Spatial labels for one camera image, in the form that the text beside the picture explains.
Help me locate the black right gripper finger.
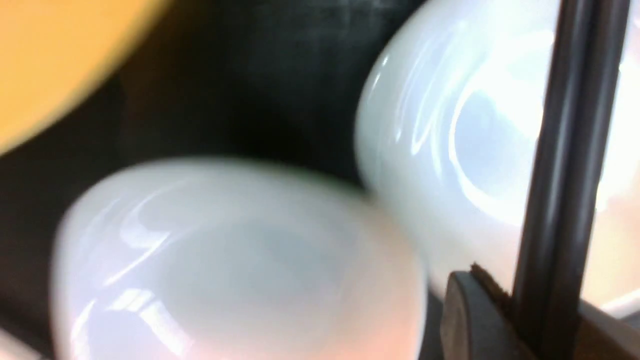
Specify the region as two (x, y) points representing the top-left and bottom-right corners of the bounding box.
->
(439, 263), (640, 360)

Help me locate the black chopstick gold tip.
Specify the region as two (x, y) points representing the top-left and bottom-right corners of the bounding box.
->
(510, 0), (631, 360)

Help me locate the yellow noodle bowl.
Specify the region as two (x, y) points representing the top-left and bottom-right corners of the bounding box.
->
(0, 0), (170, 153)

